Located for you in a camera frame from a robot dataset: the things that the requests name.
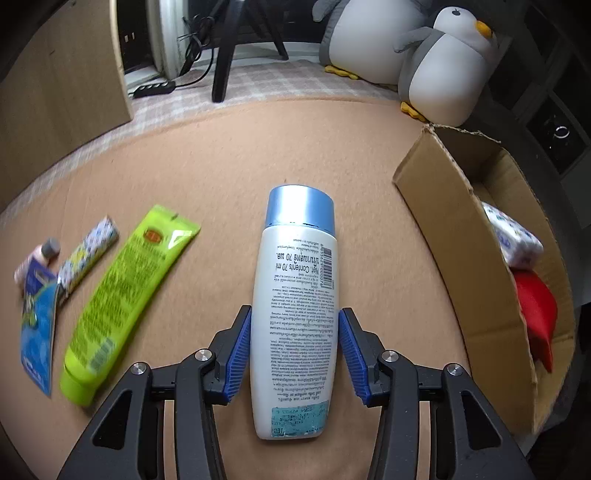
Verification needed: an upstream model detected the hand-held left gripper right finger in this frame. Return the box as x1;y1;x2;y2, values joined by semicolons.
338;308;536;480

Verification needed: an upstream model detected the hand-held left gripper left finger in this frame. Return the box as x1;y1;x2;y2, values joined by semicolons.
58;305;252;480

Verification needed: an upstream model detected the white bottle with blue cap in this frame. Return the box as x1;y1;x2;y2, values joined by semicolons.
252;185;337;440

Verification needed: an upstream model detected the green tube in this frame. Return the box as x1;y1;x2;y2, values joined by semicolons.
60;204;202;407

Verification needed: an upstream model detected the cardboard box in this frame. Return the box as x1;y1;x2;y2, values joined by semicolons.
392;124;577;435

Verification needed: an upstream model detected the patterned white tube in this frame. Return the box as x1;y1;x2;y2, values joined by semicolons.
56;216;121;305

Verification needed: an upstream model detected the red fabric pouch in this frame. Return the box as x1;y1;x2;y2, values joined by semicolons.
512;270;558;374

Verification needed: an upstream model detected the blue printed packet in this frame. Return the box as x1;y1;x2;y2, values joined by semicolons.
19;258;60;398

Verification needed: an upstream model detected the patterned tissue pack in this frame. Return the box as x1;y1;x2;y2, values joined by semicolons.
482;202;544;270

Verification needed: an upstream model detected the small pink tube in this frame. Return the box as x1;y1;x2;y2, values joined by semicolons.
13;237;62;296

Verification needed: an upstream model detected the black power strip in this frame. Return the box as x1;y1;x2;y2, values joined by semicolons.
127;79;178;99

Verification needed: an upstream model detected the small penguin plush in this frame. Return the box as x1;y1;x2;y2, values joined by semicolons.
393;6;502;127

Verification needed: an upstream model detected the large wooden board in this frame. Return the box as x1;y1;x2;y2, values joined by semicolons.
0;0;134;213

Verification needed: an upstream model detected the large penguin plush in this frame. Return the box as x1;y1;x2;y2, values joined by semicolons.
311;0;439;86

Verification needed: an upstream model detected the dark cabinet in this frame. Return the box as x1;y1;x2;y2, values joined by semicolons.
485;0;591;185

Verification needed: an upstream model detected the black tripod cable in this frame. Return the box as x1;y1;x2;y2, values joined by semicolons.
178;0;218;88

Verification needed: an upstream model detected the white window frame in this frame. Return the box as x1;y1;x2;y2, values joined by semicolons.
148;0;190;81

